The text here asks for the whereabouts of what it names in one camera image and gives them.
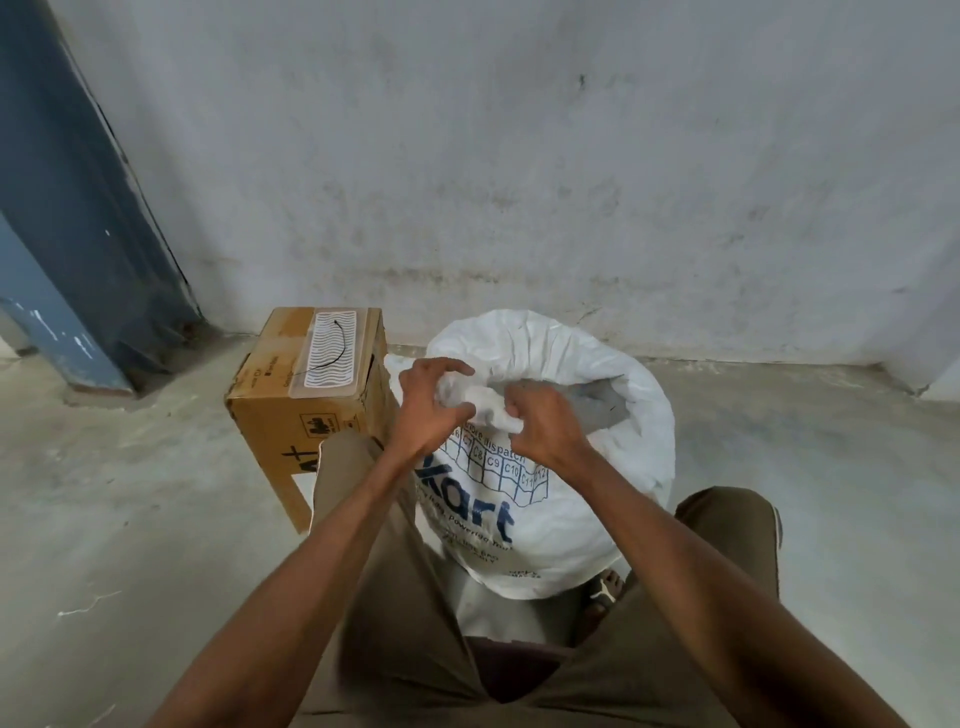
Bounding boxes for person's right hand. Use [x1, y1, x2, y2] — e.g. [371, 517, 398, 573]
[501, 381, 599, 490]

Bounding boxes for person's left hand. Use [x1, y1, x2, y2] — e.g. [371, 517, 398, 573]
[385, 357, 478, 471]

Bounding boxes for white woven sack blue print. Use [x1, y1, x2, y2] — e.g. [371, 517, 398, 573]
[384, 309, 677, 602]

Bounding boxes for person's left forearm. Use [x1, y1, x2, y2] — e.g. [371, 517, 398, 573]
[147, 448, 423, 728]

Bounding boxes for person's right forearm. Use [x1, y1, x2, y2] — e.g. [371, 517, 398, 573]
[568, 466, 912, 728]

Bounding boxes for white wavy-print tape label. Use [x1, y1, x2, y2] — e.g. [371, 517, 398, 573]
[288, 308, 381, 398]

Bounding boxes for brown cardboard box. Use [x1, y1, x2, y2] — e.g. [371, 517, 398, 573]
[225, 306, 399, 535]

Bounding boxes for khaki trousers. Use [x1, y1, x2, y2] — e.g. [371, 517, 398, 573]
[298, 430, 786, 728]

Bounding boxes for person's foot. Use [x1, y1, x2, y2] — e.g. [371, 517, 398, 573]
[580, 567, 626, 625]

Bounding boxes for thin black wire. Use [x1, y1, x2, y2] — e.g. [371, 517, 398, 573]
[293, 320, 354, 374]

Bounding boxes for white string scrap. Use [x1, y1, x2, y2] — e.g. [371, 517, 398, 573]
[57, 591, 123, 618]

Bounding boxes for blue painted door frame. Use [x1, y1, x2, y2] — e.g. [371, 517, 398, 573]
[0, 0, 205, 399]

